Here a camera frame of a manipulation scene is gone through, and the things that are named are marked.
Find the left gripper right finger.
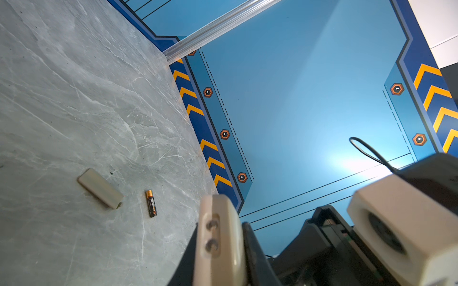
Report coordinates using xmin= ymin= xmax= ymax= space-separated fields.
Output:
xmin=242 ymin=222 xmax=281 ymax=286

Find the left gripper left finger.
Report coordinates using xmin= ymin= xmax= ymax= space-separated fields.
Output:
xmin=168 ymin=226 xmax=198 ymax=286

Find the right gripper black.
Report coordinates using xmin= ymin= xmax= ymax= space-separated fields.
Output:
xmin=269 ymin=205 xmax=397 ymax=286

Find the beige battery cover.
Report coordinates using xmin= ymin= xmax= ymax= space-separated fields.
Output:
xmin=77 ymin=168 xmax=124 ymax=209

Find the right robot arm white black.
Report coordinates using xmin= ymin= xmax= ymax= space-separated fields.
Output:
xmin=270 ymin=153 xmax=458 ymax=286

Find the AA battery near right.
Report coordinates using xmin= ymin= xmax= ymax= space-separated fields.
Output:
xmin=145 ymin=190 xmax=157 ymax=218

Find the right aluminium corner post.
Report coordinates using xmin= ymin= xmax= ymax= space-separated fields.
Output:
xmin=163 ymin=0 xmax=280 ymax=64

